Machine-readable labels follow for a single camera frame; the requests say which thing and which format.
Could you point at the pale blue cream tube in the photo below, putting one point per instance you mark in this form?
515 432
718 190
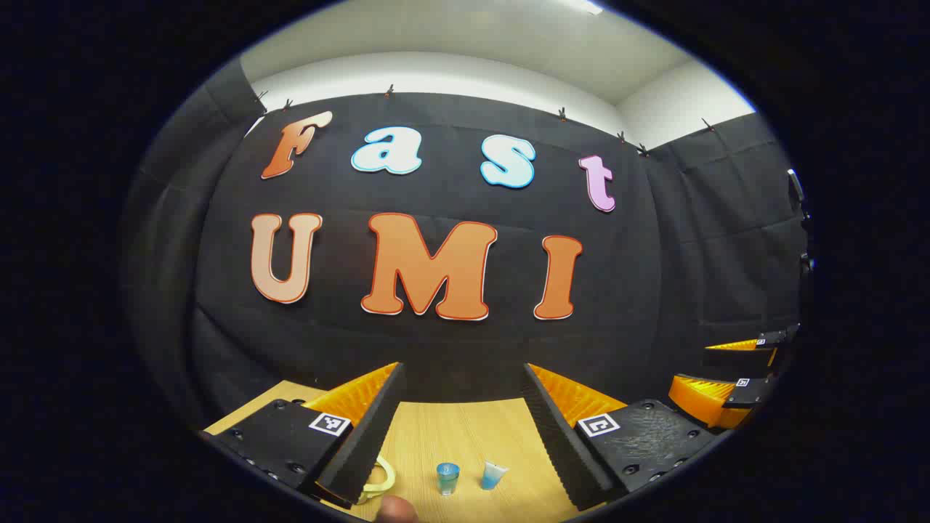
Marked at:
493 476

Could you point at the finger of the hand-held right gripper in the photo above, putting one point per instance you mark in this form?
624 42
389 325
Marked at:
701 399
734 359

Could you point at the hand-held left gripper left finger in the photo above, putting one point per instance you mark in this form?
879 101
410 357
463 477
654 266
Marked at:
370 443

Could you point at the pale yellow suitcase pouch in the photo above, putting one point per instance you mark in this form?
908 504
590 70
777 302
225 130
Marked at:
391 479

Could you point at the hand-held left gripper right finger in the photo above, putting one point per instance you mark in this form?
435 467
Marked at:
559 443

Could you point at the blue skin care bottle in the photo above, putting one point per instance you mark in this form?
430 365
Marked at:
447 479

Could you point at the black backdrop cloth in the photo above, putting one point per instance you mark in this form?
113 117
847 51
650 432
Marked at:
436 349

